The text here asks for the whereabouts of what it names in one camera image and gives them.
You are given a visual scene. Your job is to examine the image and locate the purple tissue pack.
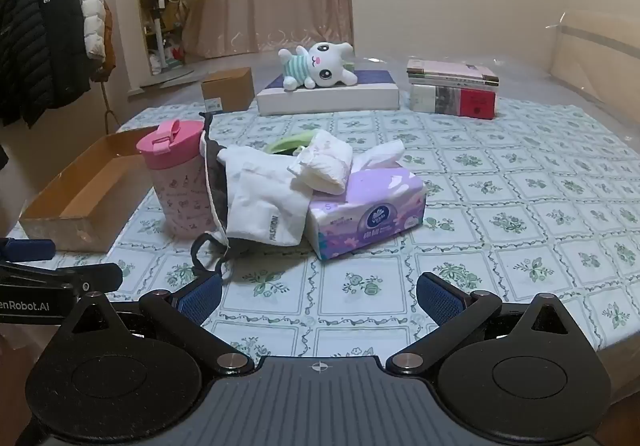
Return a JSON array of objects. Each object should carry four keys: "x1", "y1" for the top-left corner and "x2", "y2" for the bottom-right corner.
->
[{"x1": 306, "y1": 140, "x2": 426, "y2": 262}]

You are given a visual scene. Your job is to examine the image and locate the plastic covered mattress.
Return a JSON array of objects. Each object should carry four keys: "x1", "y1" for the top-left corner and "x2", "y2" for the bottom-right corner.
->
[{"x1": 120, "y1": 46, "x2": 640, "y2": 137}]

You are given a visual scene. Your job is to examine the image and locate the light green cloth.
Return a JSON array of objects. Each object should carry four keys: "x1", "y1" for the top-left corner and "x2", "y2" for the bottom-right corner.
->
[{"x1": 264, "y1": 135, "x2": 313, "y2": 157}]

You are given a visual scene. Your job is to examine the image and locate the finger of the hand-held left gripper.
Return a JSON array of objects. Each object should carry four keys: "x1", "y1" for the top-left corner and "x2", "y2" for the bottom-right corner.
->
[
  {"x1": 0, "y1": 237, "x2": 57, "y2": 263},
  {"x1": 0, "y1": 262, "x2": 124, "y2": 299}
]

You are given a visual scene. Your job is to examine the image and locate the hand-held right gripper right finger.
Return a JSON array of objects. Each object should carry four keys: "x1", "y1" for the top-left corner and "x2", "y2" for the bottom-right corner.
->
[{"x1": 385, "y1": 271, "x2": 578, "y2": 377}]

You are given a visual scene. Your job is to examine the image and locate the thin pale book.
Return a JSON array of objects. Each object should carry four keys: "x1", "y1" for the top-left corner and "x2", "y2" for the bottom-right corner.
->
[{"x1": 407, "y1": 73, "x2": 501, "y2": 88}]

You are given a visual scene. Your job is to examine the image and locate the pink lidded cup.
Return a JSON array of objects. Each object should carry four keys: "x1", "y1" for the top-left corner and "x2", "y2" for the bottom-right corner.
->
[{"x1": 136, "y1": 120, "x2": 221, "y2": 239}]

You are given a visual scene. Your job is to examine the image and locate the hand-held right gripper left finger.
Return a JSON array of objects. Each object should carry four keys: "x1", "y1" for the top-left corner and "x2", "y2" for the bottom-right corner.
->
[{"x1": 59, "y1": 271, "x2": 257, "y2": 377}]

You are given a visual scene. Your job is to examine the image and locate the pink cover book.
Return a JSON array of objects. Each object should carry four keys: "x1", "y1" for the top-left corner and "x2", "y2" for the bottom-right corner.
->
[{"x1": 406, "y1": 59, "x2": 500, "y2": 79}]

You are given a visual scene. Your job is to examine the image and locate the white puffer jacket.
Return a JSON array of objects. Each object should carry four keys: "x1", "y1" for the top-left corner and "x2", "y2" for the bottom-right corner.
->
[{"x1": 75, "y1": 0, "x2": 107, "y2": 60}]

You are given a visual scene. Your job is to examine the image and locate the cardboard tray box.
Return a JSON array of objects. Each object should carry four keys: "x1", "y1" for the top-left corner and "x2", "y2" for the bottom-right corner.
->
[{"x1": 19, "y1": 127, "x2": 161, "y2": 254}]

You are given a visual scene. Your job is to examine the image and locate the plastic wrapped wooden headboard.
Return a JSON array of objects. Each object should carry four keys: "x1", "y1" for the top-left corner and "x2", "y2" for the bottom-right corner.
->
[{"x1": 542, "y1": 8, "x2": 640, "y2": 102}]

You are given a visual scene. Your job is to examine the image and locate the white bunny plush toy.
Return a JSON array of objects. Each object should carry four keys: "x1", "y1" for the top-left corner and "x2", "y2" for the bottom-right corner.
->
[{"x1": 278, "y1": 41, "x2": 358, "y2": 91}]

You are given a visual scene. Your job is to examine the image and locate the white fabric pouch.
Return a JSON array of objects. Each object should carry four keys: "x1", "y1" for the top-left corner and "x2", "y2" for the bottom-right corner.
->
[{"x1": 217, "y1": 144, "x2": 313, "y2": 247}]

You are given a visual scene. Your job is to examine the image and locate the gold metal clothes rack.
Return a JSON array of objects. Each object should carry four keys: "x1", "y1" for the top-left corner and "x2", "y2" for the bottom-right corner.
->
[{"x1": 0, "y1": 0, "x2": 121, "y2": 134}]

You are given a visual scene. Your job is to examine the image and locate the brown jacket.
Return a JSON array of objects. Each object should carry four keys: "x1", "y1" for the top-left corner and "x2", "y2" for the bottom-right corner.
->
[{"x1": 82, "y1": 0, "x2": 117, "y2": 82}]

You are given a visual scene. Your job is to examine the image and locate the brown cardboard box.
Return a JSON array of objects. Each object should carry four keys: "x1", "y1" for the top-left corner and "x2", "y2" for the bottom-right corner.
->
[{"x1": 201, "y1": 67, "x2": 255, "y2": 113}]

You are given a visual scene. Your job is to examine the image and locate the white socks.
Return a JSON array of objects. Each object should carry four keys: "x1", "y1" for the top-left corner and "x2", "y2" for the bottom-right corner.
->
[{"x1": 287, "y1": 129, "x2": 355, "y2": 194}]

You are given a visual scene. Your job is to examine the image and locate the flat white box blue top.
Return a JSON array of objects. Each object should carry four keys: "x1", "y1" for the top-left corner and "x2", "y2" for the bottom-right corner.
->
[{"x1": 256, "y1": 68, "x2": 401, "y2": 117}]

